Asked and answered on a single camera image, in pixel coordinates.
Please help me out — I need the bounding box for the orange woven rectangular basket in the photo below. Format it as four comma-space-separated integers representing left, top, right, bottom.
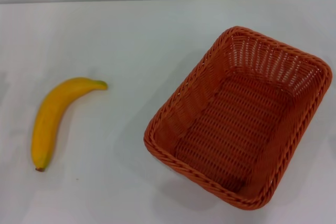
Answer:
143, 26, 333, 210

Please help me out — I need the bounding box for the yellow banana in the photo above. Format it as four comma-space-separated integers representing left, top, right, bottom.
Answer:
31, 77, 109, 173

